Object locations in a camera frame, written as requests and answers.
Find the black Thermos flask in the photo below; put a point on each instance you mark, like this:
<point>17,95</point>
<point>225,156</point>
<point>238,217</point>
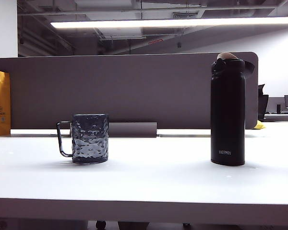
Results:
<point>227,115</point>

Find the gray desk divider panel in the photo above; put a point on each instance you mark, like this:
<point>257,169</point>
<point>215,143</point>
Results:
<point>124,91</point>

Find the dark textured glass mug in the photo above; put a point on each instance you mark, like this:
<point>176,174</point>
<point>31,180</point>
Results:
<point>90,141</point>

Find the long ceiling light strip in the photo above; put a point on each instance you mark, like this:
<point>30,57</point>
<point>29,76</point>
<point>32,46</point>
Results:
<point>158,22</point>

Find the ceiling air vent grille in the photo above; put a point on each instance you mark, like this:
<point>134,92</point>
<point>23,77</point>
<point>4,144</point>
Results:
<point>184,15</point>

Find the small yellow object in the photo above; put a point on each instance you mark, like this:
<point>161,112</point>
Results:
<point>260,125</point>

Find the black caster wheel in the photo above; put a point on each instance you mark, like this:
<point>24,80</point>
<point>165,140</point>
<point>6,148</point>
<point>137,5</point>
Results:
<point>100,224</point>

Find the black office chair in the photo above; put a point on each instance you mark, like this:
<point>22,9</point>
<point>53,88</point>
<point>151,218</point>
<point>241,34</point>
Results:
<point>263,105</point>

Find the yellow paper bag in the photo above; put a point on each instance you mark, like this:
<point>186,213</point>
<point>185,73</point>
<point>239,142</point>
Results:
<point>1,100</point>

